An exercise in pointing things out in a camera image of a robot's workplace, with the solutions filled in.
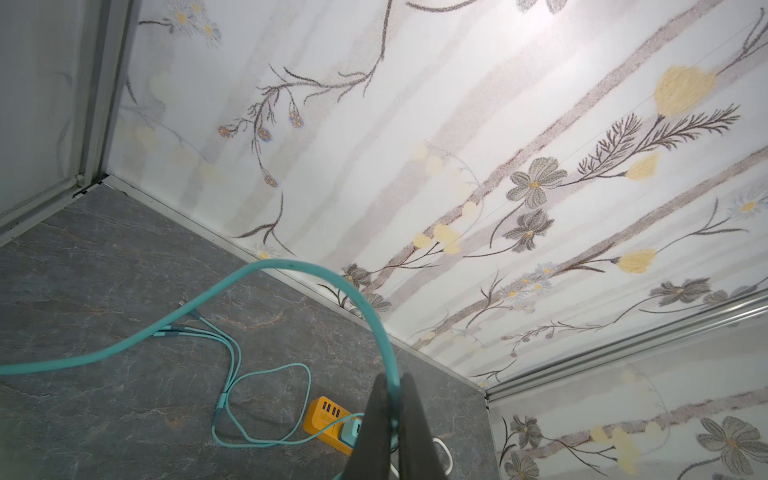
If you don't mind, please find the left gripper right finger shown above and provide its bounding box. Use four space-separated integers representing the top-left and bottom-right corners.
398 374 447 480

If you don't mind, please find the teal USB charger plug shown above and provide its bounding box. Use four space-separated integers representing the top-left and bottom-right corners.
339 417 362 449

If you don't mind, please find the orange power strip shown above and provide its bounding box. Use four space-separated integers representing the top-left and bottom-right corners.
302 396 363 456

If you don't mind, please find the white power cords bundle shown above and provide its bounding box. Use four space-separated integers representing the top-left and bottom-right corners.
389 436 455 480

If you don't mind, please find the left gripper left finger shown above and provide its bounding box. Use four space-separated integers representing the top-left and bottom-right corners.
343 374 392 480

